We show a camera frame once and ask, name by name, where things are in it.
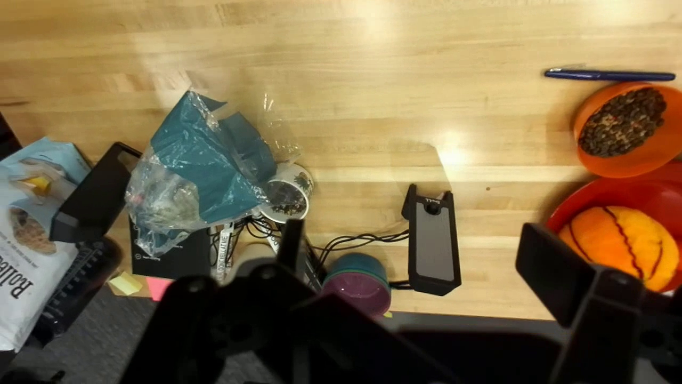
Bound red plate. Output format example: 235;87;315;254
543;164;682;296

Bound teal packet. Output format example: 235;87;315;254
150;90;278;230

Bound black grey Dell speaker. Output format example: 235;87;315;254
402;182;464;298

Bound yellow sticky note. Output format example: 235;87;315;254
108;270;147;298

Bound pink sticky note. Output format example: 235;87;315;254
146;276;177;302

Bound black speaker cables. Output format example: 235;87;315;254
243;216;417;276

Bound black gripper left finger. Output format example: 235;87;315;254
120;217;456;384

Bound dark blue pen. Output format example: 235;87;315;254
543;65;678;82

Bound stacked purple teal bowls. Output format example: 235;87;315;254
321;252;395;318

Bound orange bowl with grains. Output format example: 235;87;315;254
572;80;682;180

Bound orange toy basketball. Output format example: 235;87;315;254
558;205;682;295

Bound flat black box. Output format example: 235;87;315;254
128;217;215;281

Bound rolled oats bag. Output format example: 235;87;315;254
0;136;94;353

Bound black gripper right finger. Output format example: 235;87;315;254
514;221;682;384

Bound clear plastic bag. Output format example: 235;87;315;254
127;85;315;262

